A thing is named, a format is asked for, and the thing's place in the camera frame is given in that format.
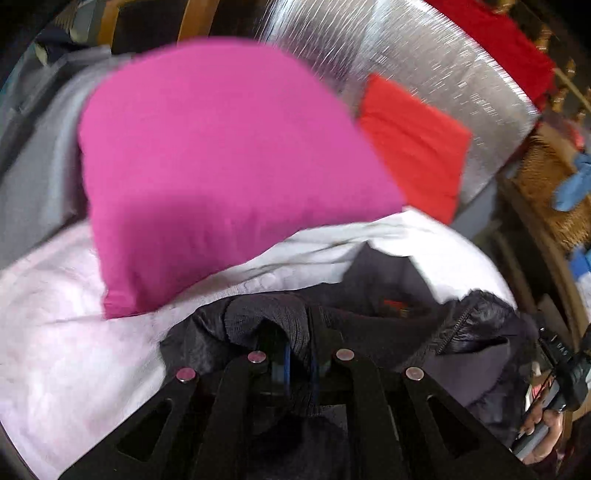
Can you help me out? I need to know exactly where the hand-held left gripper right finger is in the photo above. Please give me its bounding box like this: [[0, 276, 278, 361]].
[[309, 307, 541, 480]]

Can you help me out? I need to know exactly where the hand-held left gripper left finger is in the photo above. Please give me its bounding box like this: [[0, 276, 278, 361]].
[[58, 323, 293, 480]]

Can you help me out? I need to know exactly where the black puffer jacket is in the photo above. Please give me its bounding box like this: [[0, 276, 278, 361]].
[[159, 242, 541, 480]]

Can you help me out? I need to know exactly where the person's right hand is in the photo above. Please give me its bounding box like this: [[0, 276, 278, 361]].
[[517, 406, 565, 463]]

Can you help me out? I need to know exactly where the wooden table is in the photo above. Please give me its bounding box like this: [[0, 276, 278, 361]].
[[494, 175, 591, 352]]

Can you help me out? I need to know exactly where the blue cloth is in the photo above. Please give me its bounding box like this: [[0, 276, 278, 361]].
[[554, 152, 591, 213]]

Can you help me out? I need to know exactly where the wicker basket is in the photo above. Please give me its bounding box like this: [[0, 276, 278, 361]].
[[512, 124, 591, 241]]

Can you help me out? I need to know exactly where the pink pillow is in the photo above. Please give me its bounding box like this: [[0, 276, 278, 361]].
[[76, 39, 407, 319]]

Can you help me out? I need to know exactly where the red pillow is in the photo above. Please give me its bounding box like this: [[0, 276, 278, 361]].
[[358, 74, 472, 226]]

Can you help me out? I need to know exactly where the wooden stair railing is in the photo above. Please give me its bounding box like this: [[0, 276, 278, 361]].
[[494, 0, 591, 121]]

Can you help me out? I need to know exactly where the grey garment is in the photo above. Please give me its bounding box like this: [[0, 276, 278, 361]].
[[0, 44, 139, 268]]

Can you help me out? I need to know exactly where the silver foil insulation mat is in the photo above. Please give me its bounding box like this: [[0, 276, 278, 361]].
[[259, 0, 541, 208]]

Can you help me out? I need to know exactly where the red blanket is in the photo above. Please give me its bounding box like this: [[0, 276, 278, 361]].
[[425, 0, 557, 109]]

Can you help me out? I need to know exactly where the curved wooden column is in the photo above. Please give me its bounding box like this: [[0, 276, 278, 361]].
[[99, 0, 222, 44]]

